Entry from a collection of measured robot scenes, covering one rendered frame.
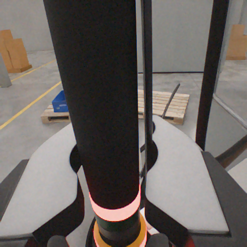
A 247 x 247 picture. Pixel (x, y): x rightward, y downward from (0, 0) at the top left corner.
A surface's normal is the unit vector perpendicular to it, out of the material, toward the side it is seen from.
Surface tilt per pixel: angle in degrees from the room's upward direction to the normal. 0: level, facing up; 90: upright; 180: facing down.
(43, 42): 90
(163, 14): 90
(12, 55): 90
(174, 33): 90
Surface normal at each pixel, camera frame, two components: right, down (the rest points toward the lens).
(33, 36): -0.13, 0.52
